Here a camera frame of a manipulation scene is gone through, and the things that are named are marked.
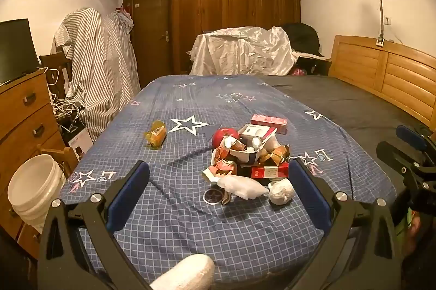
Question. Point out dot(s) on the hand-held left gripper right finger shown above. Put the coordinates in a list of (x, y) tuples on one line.
[(308, 198)]

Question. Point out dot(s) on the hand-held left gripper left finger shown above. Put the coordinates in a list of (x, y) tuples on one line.
[(131, 198)]

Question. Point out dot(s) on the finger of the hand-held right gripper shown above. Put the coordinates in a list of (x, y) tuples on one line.
[(395, 154), (410, 136)]

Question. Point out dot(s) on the white tissue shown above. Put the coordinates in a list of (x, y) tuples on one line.
[(281, 192)]

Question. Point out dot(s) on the red cigarette box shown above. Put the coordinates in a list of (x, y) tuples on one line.
[(265, 171)]

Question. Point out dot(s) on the gold foil wrapper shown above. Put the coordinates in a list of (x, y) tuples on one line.
[(276, 154)]

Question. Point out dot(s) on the torn white paper wrapper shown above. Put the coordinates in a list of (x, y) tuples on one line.
[(243, 154)]

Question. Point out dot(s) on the white cardboard box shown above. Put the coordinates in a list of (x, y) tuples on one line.
[(255, 132)]

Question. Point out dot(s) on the pink box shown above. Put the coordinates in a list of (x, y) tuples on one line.
[(269, 121)]

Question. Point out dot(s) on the red and white wrapper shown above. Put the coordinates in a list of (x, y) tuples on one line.
[(221, 168)]

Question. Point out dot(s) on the white plastic bucket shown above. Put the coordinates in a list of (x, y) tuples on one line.
[(32, 186)]

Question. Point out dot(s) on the person's left hand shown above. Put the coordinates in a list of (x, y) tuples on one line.
[(187, 274)]

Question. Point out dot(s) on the yellow snack packet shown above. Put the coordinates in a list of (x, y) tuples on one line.
[(156, 136)]

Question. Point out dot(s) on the wooden headboard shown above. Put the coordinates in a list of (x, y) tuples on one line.
[(385, 72)]

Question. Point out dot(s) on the white printed carton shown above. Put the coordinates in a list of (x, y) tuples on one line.
[(80, 143)]

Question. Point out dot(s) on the dark grey bed sheet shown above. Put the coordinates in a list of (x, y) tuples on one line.
[(340, 99)]

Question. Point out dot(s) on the small light wooden chair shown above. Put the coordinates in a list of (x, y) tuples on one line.
[(64, 157)]

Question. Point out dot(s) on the black box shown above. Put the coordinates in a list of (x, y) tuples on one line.
[(70, 126)]

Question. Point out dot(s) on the blue checked star blanket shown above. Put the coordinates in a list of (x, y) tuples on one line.
[(190, 106)]

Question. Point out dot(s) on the striped grey cloth cover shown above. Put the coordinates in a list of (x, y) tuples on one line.
[(98, 65)]

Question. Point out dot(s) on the wooden dresser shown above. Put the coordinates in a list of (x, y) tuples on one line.
[(24, 113)]

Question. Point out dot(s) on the black cloth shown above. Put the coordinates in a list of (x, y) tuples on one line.
[(303, 38)]

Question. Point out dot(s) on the dark wooden chair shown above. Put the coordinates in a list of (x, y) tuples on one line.
[(58, 67)]

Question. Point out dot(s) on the brown wooden door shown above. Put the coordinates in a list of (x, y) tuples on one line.
[(150, 28)]

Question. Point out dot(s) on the red door ornament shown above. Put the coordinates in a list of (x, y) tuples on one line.
[(125, 10)]

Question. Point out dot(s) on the black flat television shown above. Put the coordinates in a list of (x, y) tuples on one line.
[(17, 48)]

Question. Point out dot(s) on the dark wooden wardrobe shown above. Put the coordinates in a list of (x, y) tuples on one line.
[(235, 11)]

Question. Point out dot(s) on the white wall socket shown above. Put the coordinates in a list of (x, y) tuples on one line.
[(387, 19)]

